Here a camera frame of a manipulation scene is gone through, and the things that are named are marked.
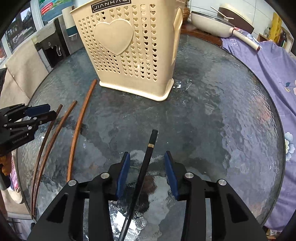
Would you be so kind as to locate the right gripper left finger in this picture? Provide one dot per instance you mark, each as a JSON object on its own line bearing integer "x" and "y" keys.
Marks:
{"x": 122, "y": 174}

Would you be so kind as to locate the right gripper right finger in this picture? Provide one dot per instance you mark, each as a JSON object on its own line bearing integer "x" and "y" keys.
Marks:
{"x": 170, "y": 167}

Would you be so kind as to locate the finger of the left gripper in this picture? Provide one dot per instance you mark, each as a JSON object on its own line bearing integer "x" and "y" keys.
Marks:
{"x": 42, "y": 118}
{"x": 37, "y": 110}

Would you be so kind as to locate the black chopstick gold band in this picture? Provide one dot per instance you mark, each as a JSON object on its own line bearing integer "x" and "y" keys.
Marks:
{"x": 139, "y": 184}

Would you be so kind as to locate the person's right hand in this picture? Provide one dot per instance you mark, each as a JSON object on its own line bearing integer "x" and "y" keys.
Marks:
{"x": 5, "y": 162}

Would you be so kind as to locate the beige sofa cover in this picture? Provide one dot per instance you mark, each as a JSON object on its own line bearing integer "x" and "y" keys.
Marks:
{"x": 24, "y": 72}

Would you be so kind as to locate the water dispenser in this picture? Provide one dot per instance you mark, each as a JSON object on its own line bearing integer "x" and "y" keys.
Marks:
{"x": 53, "y": 43}

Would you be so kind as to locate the paper cup holder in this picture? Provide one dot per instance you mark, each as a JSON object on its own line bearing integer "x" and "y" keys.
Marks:
{"x": 70, "y": 26}

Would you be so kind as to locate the blue water bottle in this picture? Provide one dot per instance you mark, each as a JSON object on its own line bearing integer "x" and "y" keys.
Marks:
{"x": 50, "y": 9}

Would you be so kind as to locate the beige perforated utensil holder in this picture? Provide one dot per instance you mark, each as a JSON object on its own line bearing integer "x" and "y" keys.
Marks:
{"x": 132, "y": 44}

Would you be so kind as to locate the cream frying pan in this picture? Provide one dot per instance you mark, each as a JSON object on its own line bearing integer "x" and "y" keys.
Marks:
{"x": 226, "y": 23}

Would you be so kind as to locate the woven wooden basin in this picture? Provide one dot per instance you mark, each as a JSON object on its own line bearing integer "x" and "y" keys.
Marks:
{"x": 186, "y": 13}

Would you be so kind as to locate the yellow package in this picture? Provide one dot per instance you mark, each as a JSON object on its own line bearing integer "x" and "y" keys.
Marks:
{"x": 275, "y": 30}

